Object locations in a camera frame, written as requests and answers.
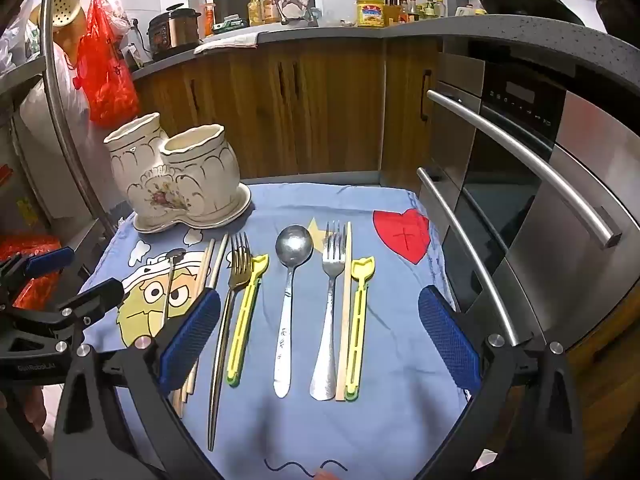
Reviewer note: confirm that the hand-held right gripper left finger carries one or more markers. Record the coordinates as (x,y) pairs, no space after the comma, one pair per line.
(192,340)

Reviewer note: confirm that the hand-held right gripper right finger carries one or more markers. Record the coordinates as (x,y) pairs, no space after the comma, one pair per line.
(447,345)

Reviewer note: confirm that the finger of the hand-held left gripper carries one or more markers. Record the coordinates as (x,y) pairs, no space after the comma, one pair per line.
(95,302)
(50,261)

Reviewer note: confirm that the silver fork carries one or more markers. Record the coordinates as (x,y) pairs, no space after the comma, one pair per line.
(325,380)

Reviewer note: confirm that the cream ceramic double utensil holder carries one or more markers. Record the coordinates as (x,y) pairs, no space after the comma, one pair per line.
(200,180)

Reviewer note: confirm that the red patterned packet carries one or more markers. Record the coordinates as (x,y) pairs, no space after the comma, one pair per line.
(27,245)

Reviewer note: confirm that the small dark metal spoon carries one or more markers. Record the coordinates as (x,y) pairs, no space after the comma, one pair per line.
(175,256)

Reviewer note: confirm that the yellow peeler left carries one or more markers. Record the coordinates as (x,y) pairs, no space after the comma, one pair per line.
(257,263)

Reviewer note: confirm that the yellow peeler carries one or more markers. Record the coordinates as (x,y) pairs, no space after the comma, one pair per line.
(362,266)
(257,263)

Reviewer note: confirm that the blue cartoon printed cloth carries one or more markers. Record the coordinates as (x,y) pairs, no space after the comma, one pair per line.
(400,435)

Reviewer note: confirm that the yellow peeler right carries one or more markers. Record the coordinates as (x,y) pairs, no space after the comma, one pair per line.
(362,266)

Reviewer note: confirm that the large silver spoon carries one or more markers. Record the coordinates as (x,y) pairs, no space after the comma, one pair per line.
(294,245)

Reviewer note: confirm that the cream ceramic drip tray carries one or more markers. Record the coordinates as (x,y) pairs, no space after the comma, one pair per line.
(235,207)

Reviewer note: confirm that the white plastic bag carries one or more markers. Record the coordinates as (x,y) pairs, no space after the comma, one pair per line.
(45,105)

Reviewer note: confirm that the red plastic bag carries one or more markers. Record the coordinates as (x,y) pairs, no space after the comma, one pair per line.
(105,75)

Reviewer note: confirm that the stainless steel built-in oven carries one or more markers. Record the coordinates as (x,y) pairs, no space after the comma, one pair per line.
(575,185)

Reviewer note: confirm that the gold perforated ladle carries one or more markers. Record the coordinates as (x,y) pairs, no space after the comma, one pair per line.
(67,7)

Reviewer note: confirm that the copper electric pressure cooker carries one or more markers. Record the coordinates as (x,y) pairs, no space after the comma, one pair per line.
(172,30)

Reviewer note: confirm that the wooden lower kitchen cabinet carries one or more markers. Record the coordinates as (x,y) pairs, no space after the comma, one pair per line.
(325,110)

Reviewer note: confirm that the white dish towel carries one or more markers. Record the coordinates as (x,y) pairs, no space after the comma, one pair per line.
(225,40)

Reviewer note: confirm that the green flat box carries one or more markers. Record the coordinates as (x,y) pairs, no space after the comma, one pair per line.
(228,25)

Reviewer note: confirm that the row of condiment bottles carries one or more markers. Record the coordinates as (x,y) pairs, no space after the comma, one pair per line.
(425,10)

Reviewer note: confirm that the amber oil bottle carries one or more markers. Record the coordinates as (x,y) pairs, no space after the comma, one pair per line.
(270,7)

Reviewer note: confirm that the knife block with scissors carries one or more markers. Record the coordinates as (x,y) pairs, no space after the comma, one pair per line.
(395,10)

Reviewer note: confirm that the metal kitchen faucet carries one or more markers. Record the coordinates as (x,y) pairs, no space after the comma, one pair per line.
(300,16)

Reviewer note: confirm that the large yellow oil jug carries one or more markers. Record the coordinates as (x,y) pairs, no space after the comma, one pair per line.
(370,12)

